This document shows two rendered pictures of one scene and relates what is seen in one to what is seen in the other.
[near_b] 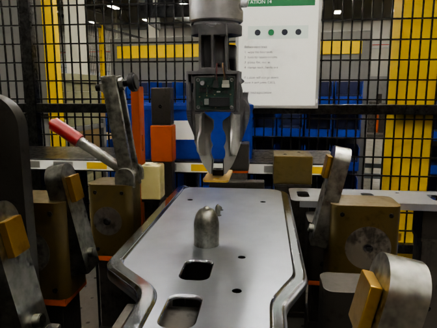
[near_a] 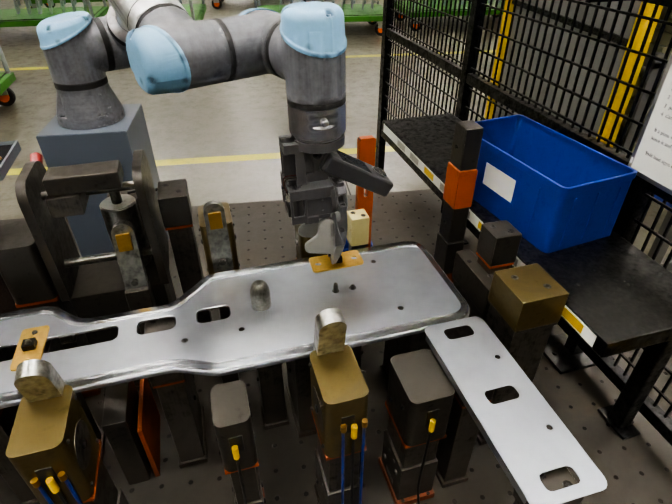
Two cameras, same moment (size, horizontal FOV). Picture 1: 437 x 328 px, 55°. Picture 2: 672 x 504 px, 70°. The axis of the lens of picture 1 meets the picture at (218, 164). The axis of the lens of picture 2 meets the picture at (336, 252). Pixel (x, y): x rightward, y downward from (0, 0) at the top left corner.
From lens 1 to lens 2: 0.77 m
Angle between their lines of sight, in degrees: 66
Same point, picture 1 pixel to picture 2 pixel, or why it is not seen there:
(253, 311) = (158, 354)
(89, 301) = not seen: hidden behind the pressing
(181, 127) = (492, 174)
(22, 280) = (129, 262)
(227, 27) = (299, 146)
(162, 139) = (451, 182)
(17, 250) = (121, 249)
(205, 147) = not seen: hidden behind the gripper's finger
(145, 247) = (242, 279)
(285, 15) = not seen: outside the picture
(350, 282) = (230, 400)
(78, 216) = (216, 238)
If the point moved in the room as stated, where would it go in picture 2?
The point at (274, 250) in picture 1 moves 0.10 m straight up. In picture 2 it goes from (260, 343) to (254, 292)
